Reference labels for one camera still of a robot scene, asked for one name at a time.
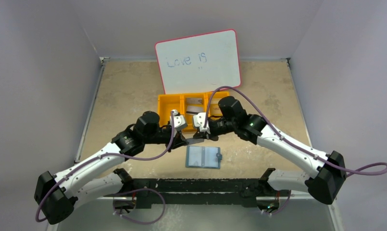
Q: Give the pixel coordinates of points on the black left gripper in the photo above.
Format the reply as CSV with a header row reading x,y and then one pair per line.
x,y
180,138

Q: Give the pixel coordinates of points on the white VIP card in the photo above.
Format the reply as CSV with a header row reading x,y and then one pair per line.
x,y
194,110

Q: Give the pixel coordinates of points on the blue leather card holder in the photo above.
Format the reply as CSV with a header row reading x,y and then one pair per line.
x,y
203,157

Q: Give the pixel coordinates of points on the grey credit card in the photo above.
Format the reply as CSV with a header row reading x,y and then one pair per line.
x,y
194,101

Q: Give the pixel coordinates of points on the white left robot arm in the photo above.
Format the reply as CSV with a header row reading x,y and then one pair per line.
x,y
59,194

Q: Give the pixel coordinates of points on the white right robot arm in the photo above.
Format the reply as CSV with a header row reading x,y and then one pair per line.
x,y
322,174

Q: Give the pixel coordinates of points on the cards in right bin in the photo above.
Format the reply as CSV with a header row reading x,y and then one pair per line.
x,y
214,107

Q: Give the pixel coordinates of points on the yellow right bin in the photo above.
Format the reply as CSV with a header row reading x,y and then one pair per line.
x,y
220,94

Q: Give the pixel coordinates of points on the yellow bin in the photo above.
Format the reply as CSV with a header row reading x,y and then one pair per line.
x,y
189,118
220,94
167,103

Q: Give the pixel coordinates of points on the yellow left bin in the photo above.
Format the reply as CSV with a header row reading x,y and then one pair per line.
x,y
167,103

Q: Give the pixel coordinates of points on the yellow middle bin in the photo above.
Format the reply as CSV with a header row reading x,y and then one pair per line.
x,y
189,118

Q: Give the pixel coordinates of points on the pink framed whiteboard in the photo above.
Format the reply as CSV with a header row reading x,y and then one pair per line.
x,y
199,63

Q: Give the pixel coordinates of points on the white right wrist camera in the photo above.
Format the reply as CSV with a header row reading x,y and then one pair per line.
x,y
199,122

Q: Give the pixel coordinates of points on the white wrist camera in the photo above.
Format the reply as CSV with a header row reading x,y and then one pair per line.
x,y
178,121
199,122

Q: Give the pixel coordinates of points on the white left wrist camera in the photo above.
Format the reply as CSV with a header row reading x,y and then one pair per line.
x,y
178,121

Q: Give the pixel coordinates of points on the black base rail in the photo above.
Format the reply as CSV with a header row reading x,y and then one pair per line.
x,y
244,192

